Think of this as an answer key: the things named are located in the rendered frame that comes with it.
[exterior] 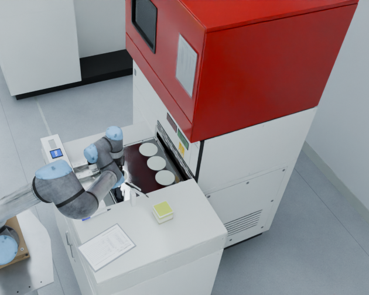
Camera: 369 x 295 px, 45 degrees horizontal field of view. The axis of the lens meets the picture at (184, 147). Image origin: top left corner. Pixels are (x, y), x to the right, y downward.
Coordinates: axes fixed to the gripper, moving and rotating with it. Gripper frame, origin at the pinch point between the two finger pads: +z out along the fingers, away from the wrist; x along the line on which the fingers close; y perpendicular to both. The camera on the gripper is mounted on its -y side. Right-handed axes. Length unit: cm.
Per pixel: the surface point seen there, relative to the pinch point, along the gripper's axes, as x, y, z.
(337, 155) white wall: -152, 105, 66
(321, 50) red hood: -88, 35, -67
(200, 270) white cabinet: -47, -30, 22
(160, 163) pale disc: -20.8, 18.9, 1.6
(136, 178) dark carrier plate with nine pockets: -9.8, 6.2, 1.5
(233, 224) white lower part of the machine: -69, 23, 56
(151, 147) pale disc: -14.5, 29.2, 1.6
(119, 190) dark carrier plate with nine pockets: -2.6, -2.4, 1.6
